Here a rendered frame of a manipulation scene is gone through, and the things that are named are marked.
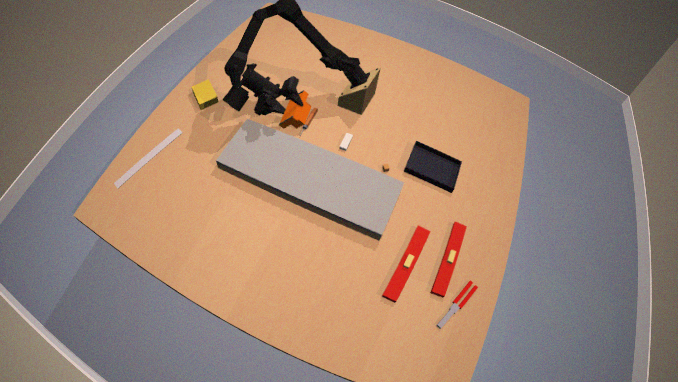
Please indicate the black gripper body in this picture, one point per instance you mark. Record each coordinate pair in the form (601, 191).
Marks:
(287, 89)

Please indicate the awl with brown handle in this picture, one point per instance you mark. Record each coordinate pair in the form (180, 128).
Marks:
(309, 119)

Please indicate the light grey flat bar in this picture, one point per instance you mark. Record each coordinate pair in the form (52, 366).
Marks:
(147, 158)

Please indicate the grey panel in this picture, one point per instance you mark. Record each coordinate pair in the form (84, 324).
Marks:
(323, 182)

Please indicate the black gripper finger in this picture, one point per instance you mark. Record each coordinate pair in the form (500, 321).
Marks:
(295, 98)
(278, 108)

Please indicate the red flat slab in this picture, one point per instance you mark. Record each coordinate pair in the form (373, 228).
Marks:
(449, 260)
(406, 265)

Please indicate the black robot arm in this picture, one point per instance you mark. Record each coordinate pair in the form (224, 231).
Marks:
(332, 57)

